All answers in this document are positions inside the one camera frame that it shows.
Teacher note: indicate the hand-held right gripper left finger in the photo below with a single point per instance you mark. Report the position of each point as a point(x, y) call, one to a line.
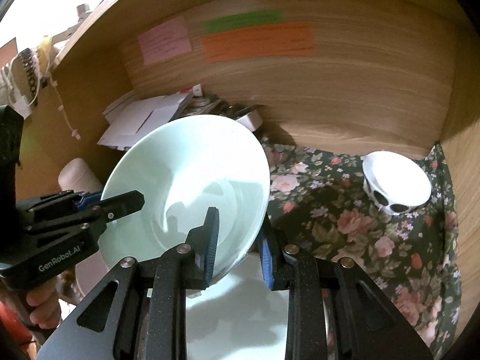
point(212, 247)

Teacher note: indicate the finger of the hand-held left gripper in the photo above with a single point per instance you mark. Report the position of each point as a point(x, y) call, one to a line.
point(120, 203)
point(84, 198)

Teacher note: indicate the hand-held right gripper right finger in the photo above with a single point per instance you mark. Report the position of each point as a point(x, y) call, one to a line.
point(267, 260)

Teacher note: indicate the large white plate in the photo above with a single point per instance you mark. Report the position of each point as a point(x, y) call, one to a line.
point(232, 315)

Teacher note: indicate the mint green plate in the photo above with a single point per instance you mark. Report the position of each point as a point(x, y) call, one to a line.
point(180, 165)

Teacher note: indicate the person's left hand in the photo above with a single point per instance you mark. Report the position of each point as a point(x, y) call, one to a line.
point(43, 302)

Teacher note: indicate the white thermos jug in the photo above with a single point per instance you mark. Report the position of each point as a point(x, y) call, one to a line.
point(77, 174)

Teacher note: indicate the stack of white papers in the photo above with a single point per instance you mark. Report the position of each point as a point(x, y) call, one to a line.
point(146, 120)

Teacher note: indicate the dark floral tablecloth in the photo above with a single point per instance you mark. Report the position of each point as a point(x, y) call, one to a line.
point(337, 202)

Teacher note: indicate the small white box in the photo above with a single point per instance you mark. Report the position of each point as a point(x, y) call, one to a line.
point(250, 119)

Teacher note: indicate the white bowl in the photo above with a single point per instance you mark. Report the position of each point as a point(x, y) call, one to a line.
point(401, 180)

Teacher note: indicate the pink sticky note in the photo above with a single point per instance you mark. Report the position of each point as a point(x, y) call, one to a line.
point(165, 40)

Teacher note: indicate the orange sticky note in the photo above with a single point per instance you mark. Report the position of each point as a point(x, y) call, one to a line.
point(258, 42)

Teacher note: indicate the green sticky note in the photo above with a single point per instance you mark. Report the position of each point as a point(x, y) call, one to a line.
point(243, 21)

